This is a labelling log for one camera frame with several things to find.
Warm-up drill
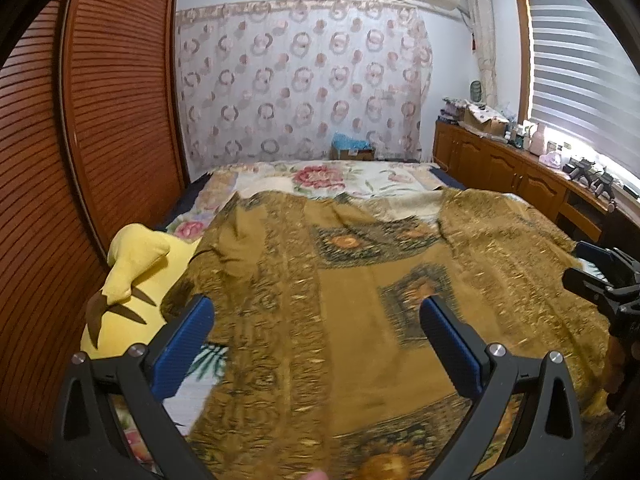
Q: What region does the cardboard box with blue cloth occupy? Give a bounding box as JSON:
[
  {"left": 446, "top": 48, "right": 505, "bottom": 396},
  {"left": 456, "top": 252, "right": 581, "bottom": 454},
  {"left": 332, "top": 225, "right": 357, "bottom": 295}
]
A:
[{"left": 329, "top": 133, "right": 375, "bottom": 160}]

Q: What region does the golden brown patterned scarf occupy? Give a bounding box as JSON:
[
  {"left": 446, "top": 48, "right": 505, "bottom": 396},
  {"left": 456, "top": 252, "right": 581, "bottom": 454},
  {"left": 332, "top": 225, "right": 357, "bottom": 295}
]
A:
[{"left": 161, "top": 188, "right": 614, "bottom": 479}]

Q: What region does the patterned sheer curtain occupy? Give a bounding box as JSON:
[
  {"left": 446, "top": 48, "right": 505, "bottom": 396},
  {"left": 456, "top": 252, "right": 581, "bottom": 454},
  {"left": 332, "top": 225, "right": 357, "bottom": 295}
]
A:
[{"left": 175, "top": 0, "right": 433, "bottom": 178}]

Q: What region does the wooden louvered wardrobe door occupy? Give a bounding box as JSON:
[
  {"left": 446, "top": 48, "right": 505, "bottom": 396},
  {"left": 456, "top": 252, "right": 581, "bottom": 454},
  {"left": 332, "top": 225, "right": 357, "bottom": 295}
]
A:
[{"left": 1, "top": 0, "right": 187, "bottom": 448}]

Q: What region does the striped window blind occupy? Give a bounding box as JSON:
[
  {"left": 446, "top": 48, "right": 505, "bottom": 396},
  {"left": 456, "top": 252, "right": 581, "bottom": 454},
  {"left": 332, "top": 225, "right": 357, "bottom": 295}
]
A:
[{"left": 526, "top": 0, "right": 639, "bottom": 174}]

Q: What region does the floral bed blanket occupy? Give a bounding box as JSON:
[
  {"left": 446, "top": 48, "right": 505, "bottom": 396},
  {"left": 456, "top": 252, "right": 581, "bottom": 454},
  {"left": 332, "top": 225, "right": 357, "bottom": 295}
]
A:
[{"left": 164, "top": 160, "right": 451, "bottom": 242}]

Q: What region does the wooden sideboard cabinet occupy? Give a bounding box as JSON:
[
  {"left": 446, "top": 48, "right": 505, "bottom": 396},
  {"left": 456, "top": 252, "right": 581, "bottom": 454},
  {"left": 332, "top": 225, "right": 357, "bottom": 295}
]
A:
[{"left": 433, "top": 122, "right": 625, "bottom": 247}]

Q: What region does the green glass jar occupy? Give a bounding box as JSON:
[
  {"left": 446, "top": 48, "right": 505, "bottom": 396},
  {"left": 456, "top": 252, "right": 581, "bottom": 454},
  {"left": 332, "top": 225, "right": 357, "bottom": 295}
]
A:
[{"left": 469, "top": 80, "right": 483, "bottom": 102}]

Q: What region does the open cardboard box on cabinet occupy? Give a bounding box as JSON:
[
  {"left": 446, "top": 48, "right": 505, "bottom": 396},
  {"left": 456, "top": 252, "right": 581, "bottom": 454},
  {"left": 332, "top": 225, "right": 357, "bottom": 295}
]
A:
[{"left": 462, "top": 103, "right": 509, "bottom": 136}]

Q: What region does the pink bottle on cabinet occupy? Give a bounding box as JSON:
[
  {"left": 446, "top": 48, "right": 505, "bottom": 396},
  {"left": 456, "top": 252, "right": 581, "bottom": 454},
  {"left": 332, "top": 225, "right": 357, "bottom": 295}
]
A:
[{"left": 529, "top": 124, "right": 547, "bottom": 156}]

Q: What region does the yellow Pikachu plush toy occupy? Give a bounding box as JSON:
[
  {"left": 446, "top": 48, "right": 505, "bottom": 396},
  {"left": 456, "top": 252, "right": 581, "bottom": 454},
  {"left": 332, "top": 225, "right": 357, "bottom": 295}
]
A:
[{"left": 80, "top": 223, "right": 200, "bottom": 359}]

